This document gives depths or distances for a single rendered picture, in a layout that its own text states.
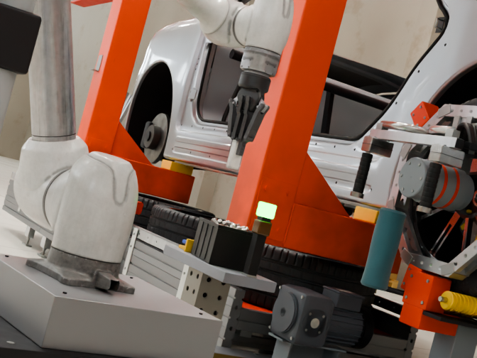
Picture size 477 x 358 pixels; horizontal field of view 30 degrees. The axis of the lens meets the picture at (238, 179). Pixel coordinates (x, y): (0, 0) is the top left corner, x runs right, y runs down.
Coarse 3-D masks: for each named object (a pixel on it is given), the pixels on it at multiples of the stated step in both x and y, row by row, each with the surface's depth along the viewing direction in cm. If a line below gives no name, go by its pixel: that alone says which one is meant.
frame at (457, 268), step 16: (448, 112) 290; (464, 112) 283; (416, 144) 300; (400, 160) 306; (400, 192) 303; (400, 208) 304; (400, 240) 296; (416, 240) 297; (400, 256) 293; (416, 256) 287; (464, 256) 269; (448, 272) 272; (464, 272) 273
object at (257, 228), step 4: (256, 220) 247; (260, 220) 246; (256, 224) 247; (260, 224) 245; (264, 224) 246; (268, 224) 246; (252, 228) 248; (256, 228) 246; (260, 228) 245; (264, 228) 246; (268, 228) 247; (256, 232) 246; (260, 232) 245; (264, 232) 246; (268, 232) 247; (268, 236) 247
